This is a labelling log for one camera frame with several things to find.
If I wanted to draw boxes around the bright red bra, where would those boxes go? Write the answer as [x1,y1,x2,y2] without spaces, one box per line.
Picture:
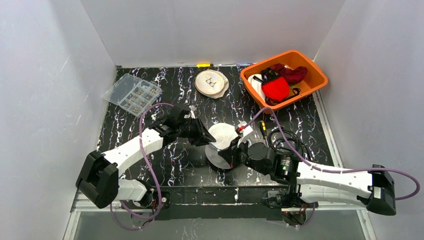
[261,77,290,102]

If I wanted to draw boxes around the dark red bra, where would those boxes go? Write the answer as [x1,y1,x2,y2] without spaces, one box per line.
[270,63,308,85]

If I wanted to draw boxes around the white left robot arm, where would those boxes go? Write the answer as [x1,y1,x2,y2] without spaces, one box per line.
[75,106,216,209]

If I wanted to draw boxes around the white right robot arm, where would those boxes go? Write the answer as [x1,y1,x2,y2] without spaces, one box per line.
[212,139,397,216]

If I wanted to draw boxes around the clear plastic screw box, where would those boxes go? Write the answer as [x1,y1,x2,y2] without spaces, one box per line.
[102,73,163,118]

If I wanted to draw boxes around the yellow tape piece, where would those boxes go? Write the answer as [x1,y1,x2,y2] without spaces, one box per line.
[196,63,213,68]

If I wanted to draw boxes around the orange plastic bin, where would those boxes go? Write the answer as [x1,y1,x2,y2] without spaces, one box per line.
[240,49,328,112]

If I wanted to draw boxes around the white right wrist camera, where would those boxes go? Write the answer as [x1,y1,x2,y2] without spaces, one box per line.
[235,121,254,147]

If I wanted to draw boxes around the black coiled cable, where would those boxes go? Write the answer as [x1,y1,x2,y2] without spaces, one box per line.
[267,127,312,160]

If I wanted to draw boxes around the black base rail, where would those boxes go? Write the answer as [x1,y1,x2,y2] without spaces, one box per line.
[120,185,319,222]

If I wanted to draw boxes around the white bra black straps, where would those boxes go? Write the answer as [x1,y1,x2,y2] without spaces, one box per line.
[247,74,267,102]

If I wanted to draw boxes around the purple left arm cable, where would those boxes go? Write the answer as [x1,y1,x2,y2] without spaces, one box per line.
[109,102,175,232]

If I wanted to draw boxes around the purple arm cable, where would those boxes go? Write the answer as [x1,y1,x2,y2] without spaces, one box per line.
[245,106,421,229]
[109,102,175,232]

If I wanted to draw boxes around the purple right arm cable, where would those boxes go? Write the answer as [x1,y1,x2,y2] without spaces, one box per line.
[245,106,421,229]

